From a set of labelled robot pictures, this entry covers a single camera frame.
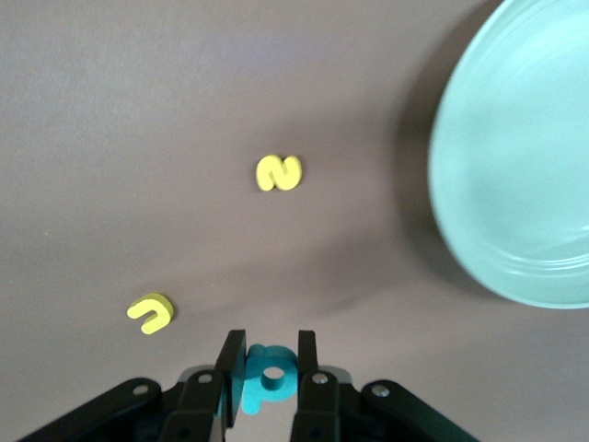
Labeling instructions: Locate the yellow letter s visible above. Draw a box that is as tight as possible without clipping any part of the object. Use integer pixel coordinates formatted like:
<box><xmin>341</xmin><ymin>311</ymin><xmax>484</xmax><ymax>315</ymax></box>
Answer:
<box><xmin>253</xmin><ymin>154</ymin><xmax>305</xmax><ymax>192</ymax></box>

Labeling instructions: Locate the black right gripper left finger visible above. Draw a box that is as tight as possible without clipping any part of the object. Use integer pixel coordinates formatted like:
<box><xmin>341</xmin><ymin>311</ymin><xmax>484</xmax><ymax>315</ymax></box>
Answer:
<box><xmin>159</xmin><ymin>329</ymin><xmax>250</xmax><ymax>442</ymax></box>

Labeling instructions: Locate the teal letter p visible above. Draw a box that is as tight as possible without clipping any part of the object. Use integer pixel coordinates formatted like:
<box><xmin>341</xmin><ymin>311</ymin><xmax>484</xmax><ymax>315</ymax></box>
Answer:
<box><xmin>228</xmin><ymin>343</ymin><xmax>301</xmax><ymax>416</ymax></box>

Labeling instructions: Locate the yellow letter u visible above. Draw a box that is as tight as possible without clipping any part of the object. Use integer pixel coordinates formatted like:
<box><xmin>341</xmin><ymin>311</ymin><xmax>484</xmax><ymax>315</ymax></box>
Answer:
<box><xmin>125</xmin><ymin>293</ymin><xmax>176</xmax><ymax>336</ymax></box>

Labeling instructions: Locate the brown table cover mat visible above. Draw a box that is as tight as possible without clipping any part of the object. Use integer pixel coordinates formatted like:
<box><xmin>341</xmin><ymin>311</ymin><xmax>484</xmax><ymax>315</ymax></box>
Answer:
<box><xmin>0</xmin><ymin>0</ymin><xmax>589</xmax><ymax>442</ymax></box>

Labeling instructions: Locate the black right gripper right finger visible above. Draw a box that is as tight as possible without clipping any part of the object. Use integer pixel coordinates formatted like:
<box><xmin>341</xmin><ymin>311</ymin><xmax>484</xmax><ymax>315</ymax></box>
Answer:
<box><xmin>287</xmin><ymin>330</ymin><xmax>342</xmax><ymax>442</ymax></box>

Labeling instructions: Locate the green plate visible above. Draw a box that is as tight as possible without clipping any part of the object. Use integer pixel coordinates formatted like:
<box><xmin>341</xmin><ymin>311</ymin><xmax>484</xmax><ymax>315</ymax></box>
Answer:
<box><xmin>426</xmin><ymin>0</ymin><xmax>589</xmax><ymax>310</ymax></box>

